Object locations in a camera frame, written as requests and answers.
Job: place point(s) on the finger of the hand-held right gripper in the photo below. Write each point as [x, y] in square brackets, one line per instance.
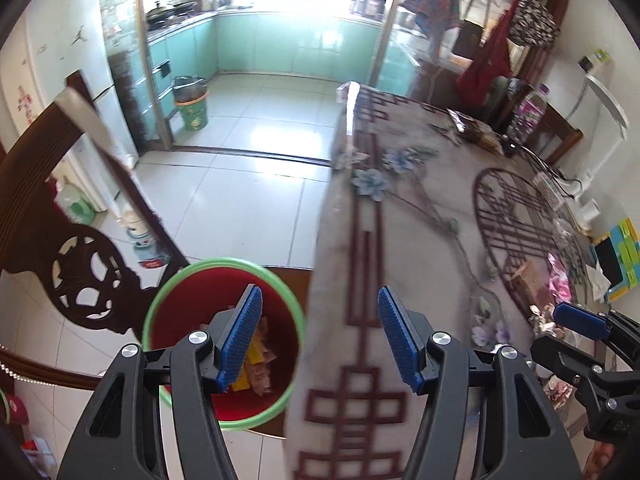
[555, 355]
[580, 320]

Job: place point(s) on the black wok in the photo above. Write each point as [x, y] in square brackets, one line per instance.
[159, 11]

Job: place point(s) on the black smartphone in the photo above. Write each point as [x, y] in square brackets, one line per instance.
[607, 260]

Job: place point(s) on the floral printed tablecloth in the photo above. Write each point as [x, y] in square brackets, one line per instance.
[425, 220]

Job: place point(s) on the red garment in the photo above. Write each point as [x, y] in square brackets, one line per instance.
[482, 72]

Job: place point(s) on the white and blue carton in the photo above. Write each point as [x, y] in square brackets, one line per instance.
[550, 190]

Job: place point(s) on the orange snack wrapper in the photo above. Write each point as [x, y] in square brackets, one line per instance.
[265, 377]

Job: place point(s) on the plaid cloth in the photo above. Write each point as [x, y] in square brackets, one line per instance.
[437, 0]

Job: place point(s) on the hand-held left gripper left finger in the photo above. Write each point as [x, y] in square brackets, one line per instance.
[240, 340]

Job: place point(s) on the white desk lamp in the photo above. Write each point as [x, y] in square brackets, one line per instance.
[607, 95]

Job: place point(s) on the crumpled white tissue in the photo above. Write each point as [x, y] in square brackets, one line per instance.
[597, 282]

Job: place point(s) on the yellow snack wrapper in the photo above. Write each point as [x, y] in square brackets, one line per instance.
[255, 355]

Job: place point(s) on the white cup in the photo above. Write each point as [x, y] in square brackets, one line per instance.
[590, 212]

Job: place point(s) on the brown snack bag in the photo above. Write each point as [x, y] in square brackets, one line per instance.
[472, 127]

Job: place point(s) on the metal pot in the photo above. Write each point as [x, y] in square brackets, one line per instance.
[209, 1]

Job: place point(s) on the purple soda bottle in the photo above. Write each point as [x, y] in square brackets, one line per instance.
[531, 110]

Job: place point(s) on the green and white jug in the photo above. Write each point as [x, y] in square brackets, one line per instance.
[75, 205]

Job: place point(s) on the blue and green phone stand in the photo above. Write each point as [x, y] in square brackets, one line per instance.
[627, 240]

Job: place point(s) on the teal kitchen cabinets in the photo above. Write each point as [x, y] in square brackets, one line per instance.
[260, 45]

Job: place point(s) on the red bin with green rim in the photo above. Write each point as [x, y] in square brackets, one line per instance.
[200, 300]

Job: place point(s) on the white refrigerator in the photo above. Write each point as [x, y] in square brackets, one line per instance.
[55, 35]

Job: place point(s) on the black handbag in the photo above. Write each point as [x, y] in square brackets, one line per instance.
[470, 40]

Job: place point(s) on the carved dark wooden chair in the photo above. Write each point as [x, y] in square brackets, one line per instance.
[90, 280]

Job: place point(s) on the green kitchen waste bin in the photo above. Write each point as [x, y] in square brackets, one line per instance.
[192, 115]

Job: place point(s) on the white bottle with blue label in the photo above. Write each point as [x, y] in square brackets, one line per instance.
[142, 240]

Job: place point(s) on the tan cigarette box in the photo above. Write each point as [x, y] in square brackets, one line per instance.
[527, 280]

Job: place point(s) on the black and white patterned bag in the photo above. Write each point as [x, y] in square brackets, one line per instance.
[532, 20]

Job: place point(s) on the pink plastic wrapper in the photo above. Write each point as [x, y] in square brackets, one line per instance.
[560, 285]

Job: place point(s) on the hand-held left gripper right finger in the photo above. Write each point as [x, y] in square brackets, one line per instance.
[397, 340]

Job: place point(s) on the plain wooden chair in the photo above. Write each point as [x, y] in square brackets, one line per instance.
[560, 132]

